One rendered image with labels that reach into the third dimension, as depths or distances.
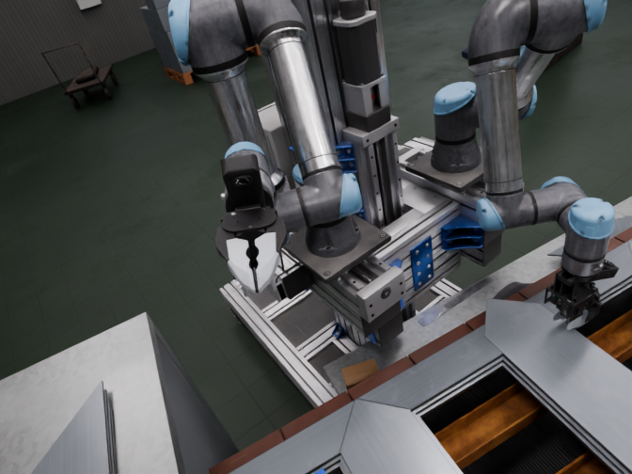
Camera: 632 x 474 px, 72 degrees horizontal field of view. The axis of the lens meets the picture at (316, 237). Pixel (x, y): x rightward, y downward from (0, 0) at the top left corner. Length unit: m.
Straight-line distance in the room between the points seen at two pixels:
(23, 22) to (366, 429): 9.69
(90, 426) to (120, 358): 0.18
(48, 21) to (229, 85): 9.32
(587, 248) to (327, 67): 0.73
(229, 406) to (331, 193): 1.62
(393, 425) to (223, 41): 0.86
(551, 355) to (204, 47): 0.99
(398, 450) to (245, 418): 1.25
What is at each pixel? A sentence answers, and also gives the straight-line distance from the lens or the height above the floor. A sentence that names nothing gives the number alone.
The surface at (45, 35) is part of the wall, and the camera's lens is 10.20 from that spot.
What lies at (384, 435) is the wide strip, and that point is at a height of 0.84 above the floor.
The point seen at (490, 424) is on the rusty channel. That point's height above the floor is 0.68.
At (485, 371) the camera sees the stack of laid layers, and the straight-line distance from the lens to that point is 1.14.
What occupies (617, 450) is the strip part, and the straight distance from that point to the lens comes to 1.08.
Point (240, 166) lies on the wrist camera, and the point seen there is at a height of 1.54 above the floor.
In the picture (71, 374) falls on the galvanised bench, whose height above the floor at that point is 1.05.
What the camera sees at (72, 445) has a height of 1.07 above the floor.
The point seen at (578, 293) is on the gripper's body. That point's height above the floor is 0.99.
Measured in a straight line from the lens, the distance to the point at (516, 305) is 1.26.
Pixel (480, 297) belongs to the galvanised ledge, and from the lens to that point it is 1.49.
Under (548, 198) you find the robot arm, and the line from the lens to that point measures 1.04.
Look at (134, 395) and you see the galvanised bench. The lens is 1.04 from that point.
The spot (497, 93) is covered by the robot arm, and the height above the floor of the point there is 1.40.
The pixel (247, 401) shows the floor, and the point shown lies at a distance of 2.22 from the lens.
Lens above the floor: 1.77
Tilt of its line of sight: 37 degrees down
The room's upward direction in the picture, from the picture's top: 15 degrees counter-clockwise
